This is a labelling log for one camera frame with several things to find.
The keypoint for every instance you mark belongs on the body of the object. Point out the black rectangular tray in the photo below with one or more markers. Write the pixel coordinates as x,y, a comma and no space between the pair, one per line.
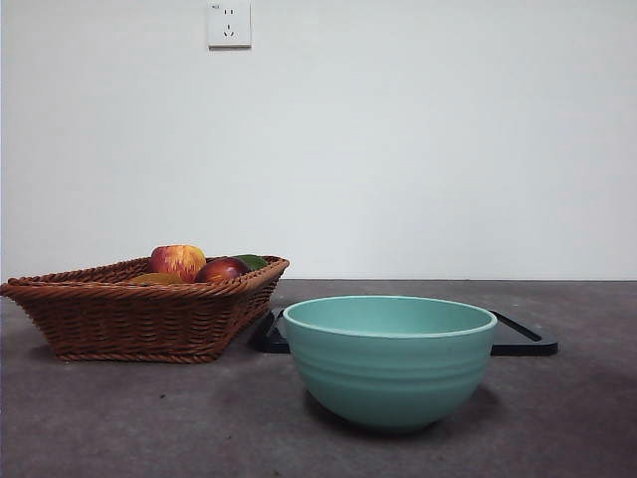
522,343

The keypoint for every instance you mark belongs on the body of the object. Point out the brown wicker basket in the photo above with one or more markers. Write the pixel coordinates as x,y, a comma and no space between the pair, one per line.
124,323

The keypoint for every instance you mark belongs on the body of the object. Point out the red yellow apple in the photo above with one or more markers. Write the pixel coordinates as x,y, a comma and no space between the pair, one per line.
176,260

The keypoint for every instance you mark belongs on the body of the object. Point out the yellow brown fruit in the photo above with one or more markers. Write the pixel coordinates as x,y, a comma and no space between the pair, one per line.
156,278

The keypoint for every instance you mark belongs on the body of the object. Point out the white wall socket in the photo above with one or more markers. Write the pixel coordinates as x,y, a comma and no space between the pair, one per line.
229,25

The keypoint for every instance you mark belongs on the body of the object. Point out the teal ceramic bowl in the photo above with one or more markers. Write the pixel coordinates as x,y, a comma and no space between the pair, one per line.
393,373

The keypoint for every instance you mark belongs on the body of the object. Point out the green fruit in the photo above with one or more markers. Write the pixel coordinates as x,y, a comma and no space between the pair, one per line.
255,261

